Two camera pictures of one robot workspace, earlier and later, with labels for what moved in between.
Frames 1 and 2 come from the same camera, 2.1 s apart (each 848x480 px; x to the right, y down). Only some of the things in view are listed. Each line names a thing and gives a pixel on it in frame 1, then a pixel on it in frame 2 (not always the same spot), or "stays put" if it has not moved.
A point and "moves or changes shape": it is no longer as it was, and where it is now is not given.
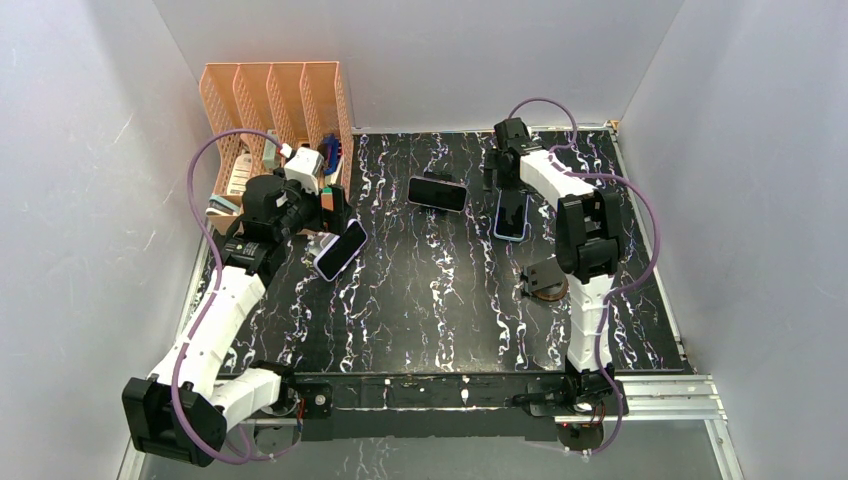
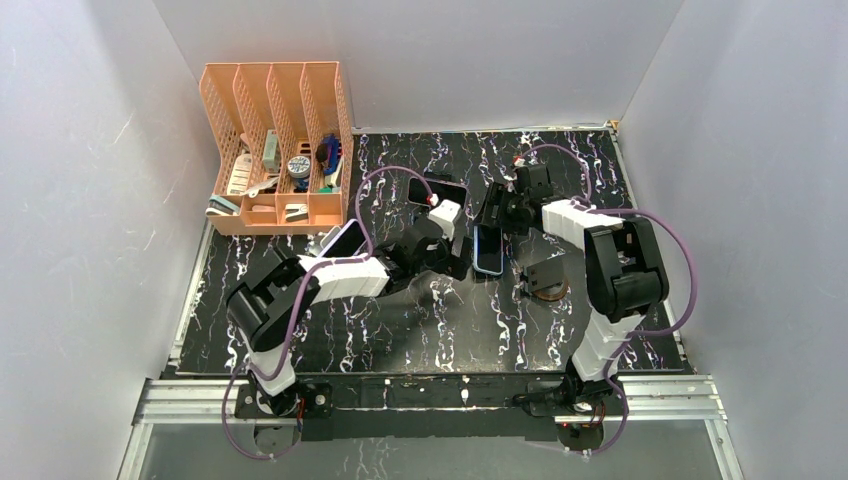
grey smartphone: (342, 251) stays put
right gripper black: (493, 162) -> (497, 194)
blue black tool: (334, 150) stays put
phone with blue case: (511, 214) moves or changes shape
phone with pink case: (437, 193) stays put
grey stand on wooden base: (544, 280) stays put
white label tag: (241, 173) stays put
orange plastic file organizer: (301, 103) stays put
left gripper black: (331, 221) -> (453, 266)
